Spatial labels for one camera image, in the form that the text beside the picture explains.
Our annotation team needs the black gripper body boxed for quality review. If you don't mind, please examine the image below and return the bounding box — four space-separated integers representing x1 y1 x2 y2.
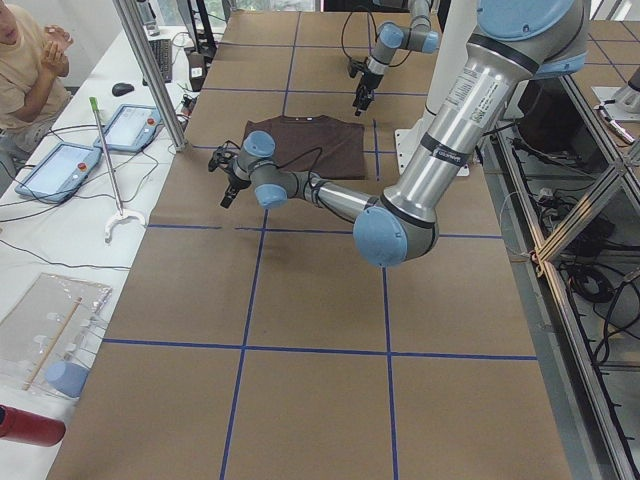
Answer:
347 58 383 100
208 142 250 193

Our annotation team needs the dark brown t-shirt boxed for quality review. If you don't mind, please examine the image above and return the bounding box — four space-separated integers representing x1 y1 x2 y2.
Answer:
244 115 367 180

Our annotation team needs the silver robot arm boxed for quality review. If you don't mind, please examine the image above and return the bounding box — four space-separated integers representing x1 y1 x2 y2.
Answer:
343 0 439 116
208 1 591 267

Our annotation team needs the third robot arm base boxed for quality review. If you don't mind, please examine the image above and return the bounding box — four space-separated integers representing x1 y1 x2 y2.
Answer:
592 69 639 114

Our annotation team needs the far blue teach pendant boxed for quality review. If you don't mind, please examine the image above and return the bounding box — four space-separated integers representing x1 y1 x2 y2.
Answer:
103 104 161 153

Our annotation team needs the blue teach pendant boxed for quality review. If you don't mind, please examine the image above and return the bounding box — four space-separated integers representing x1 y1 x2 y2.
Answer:
103 104 161 153
14 142 102 204

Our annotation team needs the reacher grabber stick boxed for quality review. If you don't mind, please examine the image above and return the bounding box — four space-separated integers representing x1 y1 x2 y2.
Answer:
89 96 146 244

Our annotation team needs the black computer mouse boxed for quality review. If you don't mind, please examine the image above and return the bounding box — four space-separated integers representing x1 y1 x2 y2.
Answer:
111 82 135 97

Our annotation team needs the black keyboard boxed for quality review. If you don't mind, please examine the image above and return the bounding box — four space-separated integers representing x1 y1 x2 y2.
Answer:
148 39 173 83

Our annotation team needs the near blue teach pendant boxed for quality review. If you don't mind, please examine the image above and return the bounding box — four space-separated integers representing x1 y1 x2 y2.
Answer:
14 142 102 204

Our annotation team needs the seated person in beige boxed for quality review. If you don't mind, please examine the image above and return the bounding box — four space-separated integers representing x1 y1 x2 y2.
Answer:
1 2 73 169

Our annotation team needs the clear plastic bag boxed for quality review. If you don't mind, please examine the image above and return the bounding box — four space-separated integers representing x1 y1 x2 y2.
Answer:
1 273 112 398

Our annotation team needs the wooden stick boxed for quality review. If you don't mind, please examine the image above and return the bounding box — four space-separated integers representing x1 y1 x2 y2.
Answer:
22 297 82 391

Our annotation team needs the red bottle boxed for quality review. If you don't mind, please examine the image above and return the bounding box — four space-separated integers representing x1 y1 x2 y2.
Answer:
1 405 66 447

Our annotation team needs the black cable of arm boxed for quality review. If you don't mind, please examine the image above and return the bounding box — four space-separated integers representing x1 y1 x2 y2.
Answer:
269 146 356 221
340 7 416 69

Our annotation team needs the white camera mast pedestal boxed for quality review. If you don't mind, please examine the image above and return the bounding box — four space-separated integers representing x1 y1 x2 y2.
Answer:
393 0 481 177

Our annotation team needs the aluminium frame post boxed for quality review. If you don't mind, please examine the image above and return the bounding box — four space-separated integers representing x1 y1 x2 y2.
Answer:
112 0 187 152

